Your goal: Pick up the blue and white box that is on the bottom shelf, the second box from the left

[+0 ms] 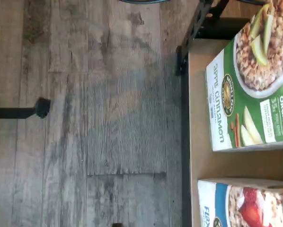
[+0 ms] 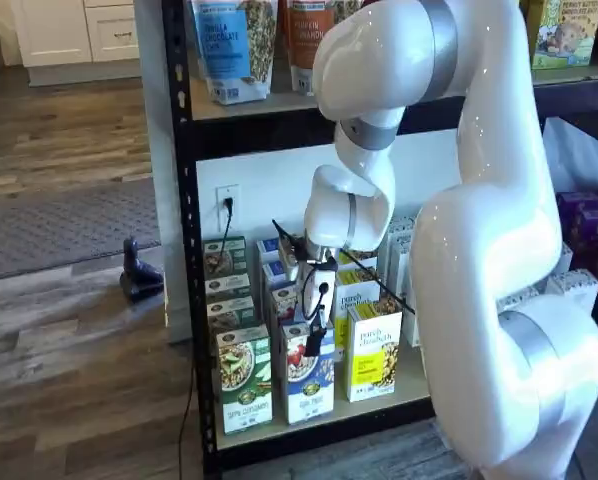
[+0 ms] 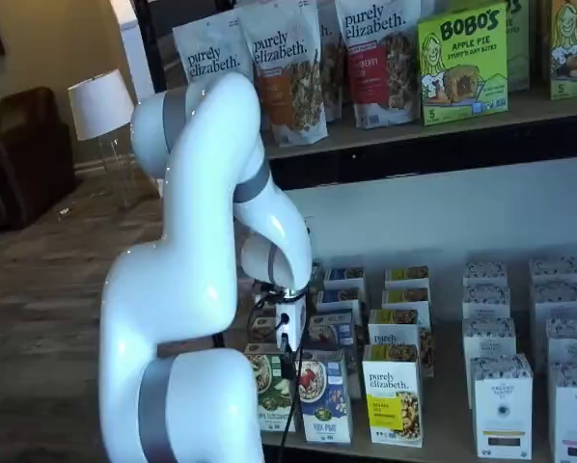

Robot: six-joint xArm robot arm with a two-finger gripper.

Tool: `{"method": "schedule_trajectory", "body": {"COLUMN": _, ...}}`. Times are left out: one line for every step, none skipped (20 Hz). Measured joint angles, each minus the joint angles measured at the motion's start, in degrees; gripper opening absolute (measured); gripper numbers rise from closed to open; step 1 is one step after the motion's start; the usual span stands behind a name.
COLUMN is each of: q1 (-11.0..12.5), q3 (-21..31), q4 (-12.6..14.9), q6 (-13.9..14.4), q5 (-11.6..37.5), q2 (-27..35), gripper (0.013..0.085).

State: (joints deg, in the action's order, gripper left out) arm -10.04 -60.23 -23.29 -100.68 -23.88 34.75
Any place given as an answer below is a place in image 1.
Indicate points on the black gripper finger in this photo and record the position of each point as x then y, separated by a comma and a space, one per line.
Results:
117, 225

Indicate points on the blue white flax plus box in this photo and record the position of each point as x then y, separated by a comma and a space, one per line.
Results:
238, 208

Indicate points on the green apple cinnamon oatmeal box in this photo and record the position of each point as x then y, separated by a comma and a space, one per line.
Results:
250, 106

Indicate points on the black frame wooden shelf unit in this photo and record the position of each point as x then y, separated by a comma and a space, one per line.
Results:
196, 118

